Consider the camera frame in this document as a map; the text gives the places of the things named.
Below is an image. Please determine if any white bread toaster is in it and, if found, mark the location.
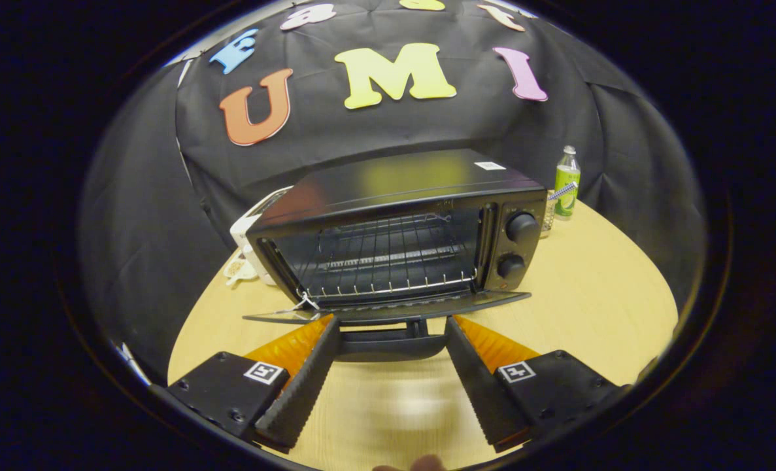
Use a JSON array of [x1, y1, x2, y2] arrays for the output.
[[229, 186, 295, 287]]

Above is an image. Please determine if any clear glass jar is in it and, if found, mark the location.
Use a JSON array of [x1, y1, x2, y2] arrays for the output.
[[539, 190, 558, 239]]

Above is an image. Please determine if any black toaster oven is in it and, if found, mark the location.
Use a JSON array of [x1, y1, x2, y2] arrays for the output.
[[243, 148, 548, 362]]

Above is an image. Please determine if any black backdrop cloth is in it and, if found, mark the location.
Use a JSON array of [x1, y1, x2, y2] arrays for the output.
[[79, 0, 707, 387]]

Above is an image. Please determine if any small white dish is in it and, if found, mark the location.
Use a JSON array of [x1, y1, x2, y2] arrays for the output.
[[223, 252, 259, 287]]

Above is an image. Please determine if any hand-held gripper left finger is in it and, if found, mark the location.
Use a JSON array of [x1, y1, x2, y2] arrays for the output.
[[165, 314, 343, 453]]

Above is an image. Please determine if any green drink bottle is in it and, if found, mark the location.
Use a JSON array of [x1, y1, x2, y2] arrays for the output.
[[554, 145, 582, 220]]

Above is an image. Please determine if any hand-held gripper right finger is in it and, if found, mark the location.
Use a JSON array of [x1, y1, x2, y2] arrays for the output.
[[444, 315, 630, 453]]

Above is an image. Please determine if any white string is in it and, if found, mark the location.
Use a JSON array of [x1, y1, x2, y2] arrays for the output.
[[283, 290, 321, 313]]

